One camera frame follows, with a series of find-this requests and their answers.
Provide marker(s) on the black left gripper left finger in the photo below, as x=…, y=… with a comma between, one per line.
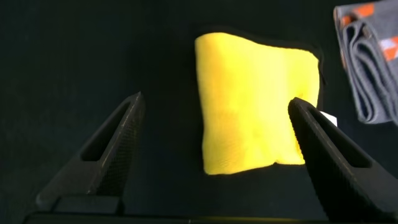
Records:
x=105, y=168

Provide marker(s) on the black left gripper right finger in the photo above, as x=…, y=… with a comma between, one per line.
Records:
x=335, y=174

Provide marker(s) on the yellow towel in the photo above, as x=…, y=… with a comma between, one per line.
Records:
x=248, y=102

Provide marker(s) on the grey towel with orange marks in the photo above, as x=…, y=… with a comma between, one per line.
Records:
x=373, y=62

